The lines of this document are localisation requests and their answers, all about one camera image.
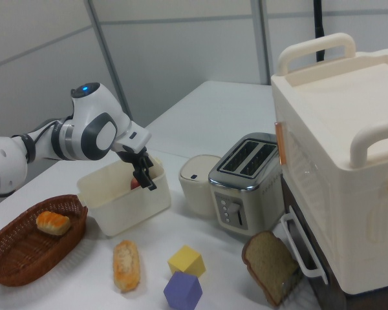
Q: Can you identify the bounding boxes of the cream toy cabinet with handles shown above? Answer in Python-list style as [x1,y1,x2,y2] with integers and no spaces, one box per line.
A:
[270,32,388,296]

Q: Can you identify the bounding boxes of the small glazed bread roll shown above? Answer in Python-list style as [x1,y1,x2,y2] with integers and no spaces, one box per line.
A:
[36,211,72,236]

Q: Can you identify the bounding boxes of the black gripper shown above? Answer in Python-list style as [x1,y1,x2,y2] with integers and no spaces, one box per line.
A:
[115,146,158,192]

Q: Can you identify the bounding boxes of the silver two-slot toaster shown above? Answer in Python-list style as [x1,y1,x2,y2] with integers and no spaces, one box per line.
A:
[208,132,285,238]

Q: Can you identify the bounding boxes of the brown wicker basket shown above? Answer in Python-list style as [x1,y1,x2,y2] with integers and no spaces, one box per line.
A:
[0,193,89,287]

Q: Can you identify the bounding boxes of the white lidded canister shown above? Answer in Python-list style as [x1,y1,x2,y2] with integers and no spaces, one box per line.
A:
[178,154,222,218]

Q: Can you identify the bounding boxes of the slanted grey wall post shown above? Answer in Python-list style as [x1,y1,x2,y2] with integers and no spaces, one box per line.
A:
[85,0,133,122]

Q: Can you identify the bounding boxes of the long ridged bread pastry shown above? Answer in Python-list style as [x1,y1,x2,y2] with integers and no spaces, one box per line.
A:
[112,239,141,293]

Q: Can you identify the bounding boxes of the white square plastic container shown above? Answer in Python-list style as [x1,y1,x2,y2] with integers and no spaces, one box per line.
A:
[76,158,172,238]

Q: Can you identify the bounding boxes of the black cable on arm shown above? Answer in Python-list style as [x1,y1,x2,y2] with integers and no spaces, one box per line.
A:
[19,118,75,162]

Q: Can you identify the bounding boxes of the black pole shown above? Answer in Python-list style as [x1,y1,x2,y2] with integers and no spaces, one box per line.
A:
[312,0,327,64]

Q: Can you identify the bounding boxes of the grey partition post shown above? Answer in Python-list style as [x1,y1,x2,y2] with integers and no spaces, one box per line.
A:
[252,0,271,87]

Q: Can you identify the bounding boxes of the yellow foam cube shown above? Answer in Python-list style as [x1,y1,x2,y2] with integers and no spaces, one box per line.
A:
[167,245,207,278]

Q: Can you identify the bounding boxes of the brown bread slice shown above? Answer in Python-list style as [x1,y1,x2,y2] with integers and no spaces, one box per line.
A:
[241,231,300,307]

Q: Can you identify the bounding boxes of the purple foam cube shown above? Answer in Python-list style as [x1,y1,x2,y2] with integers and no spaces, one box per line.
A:
[163,271,204,310]

